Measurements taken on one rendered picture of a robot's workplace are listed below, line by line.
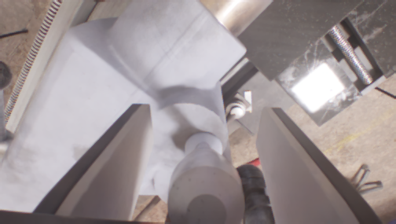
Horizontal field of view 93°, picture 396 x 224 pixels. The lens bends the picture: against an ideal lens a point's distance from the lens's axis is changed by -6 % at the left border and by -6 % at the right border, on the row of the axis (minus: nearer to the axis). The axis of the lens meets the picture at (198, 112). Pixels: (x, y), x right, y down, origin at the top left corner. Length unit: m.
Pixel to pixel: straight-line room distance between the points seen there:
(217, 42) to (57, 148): 0.18
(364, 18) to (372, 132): 1.61
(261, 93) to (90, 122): 0.38
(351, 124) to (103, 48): 1.85
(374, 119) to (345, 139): 0.26
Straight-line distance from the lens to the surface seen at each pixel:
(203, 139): 0.16
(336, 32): 0.51
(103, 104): 0.18
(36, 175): 0.28
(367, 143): 2.13
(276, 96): 0.50
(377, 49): 0.57
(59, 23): 0.57
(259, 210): 0.18
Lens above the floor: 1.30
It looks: 61 degrees down
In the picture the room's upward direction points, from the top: 176 degrees counter-clockwise
